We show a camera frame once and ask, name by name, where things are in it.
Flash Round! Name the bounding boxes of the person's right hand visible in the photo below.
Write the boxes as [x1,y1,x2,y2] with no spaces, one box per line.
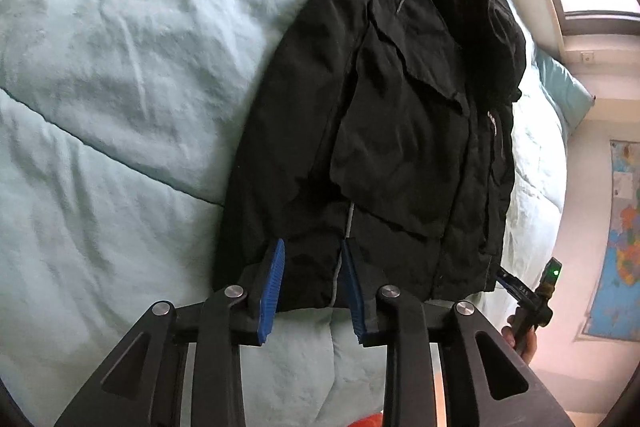
[501,314,540,364]

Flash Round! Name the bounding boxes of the light blue pillow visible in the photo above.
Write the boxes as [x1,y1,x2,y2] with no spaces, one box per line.
[520,39,597,134]

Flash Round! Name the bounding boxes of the black hooded jacket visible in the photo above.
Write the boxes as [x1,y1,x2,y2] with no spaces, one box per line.
[212,0,527,312]

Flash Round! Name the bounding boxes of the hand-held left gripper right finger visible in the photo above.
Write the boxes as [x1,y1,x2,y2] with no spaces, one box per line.
[340,239,573,427]

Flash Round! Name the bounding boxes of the person's orange pants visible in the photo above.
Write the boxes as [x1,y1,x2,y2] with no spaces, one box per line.
[330,409,392,427]

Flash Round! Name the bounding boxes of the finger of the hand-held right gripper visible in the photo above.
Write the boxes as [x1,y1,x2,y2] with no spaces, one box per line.
[496,268,528,305]

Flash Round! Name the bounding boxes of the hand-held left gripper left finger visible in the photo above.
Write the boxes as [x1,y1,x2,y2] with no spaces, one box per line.
[55,238,286,427]

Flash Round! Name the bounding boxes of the light blue comforter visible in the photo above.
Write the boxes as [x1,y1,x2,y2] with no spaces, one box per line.
[0,0,568,424]

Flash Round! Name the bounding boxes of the wall map poster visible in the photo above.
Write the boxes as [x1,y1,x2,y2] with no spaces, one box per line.
[582,139,640,342]

